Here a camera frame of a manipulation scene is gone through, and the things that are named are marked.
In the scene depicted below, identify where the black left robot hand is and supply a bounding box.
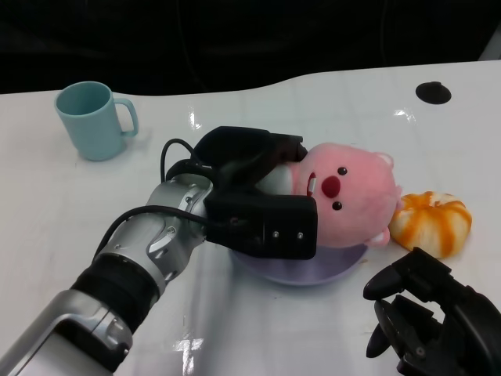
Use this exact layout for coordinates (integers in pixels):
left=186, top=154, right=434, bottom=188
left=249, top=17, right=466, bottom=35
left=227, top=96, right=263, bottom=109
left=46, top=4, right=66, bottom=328
left=166, top=125, right=319, bottom=262

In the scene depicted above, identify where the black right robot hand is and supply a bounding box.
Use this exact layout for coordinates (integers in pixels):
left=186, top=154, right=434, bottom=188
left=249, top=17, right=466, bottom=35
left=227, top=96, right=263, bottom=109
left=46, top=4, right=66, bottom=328
left=362, top=247, right=501, bottom=376

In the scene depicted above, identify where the pink plush beaver doll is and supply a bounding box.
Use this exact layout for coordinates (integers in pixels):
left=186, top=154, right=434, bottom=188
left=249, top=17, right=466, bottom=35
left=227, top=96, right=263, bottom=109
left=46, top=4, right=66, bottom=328
left=256, top=142, right=402, bottom=250

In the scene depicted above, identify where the lavender plastic plate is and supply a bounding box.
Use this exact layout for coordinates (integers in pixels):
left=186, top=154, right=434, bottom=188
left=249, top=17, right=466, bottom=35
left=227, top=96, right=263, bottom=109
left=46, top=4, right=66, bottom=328
left=232, top=241, right=369, bottom=287

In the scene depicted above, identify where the orange striped white bun toy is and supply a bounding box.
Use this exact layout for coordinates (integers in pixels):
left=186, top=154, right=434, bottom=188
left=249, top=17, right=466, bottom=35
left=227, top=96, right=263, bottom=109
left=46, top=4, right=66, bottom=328
left=387, top=190, right=473, bottom=259

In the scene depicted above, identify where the light blue plastic mug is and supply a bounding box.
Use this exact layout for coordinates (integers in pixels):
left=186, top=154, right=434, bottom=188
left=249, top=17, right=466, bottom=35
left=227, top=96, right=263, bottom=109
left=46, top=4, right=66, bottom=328
left=53, top=81, right=139, bottom=162

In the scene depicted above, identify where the black round table grommet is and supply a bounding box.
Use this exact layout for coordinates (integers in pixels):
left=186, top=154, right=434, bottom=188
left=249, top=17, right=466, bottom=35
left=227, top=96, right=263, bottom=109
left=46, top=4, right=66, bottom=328
left=415, top=81, right=452, bottom=105

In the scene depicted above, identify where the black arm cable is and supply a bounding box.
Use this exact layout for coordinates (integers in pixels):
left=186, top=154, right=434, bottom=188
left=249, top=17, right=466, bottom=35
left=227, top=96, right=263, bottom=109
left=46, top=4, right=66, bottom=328
left=92, top=138, right=225, bottom=262

